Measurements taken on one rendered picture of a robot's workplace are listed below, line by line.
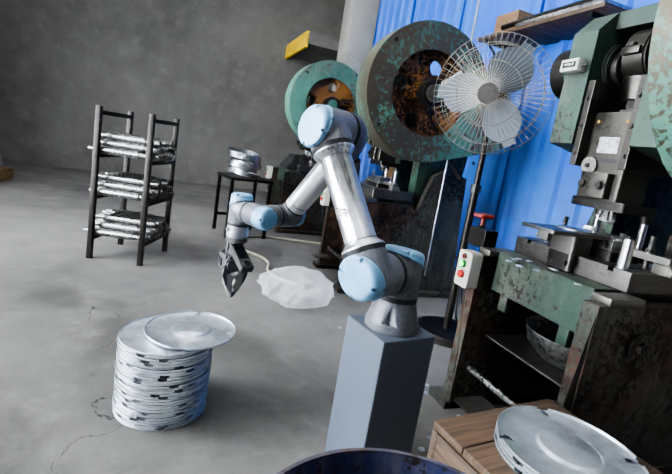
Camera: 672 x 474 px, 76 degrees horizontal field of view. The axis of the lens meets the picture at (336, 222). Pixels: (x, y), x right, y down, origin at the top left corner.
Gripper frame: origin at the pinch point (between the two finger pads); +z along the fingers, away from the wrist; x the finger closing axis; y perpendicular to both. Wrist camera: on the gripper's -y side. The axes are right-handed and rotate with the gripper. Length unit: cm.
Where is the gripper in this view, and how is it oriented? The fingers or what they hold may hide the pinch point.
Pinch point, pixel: (232, 294)
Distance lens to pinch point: 155.9
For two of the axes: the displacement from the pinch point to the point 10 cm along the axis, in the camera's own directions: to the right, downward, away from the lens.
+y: -6.0, -2.3, 7.7
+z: -1.6, 9.7, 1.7
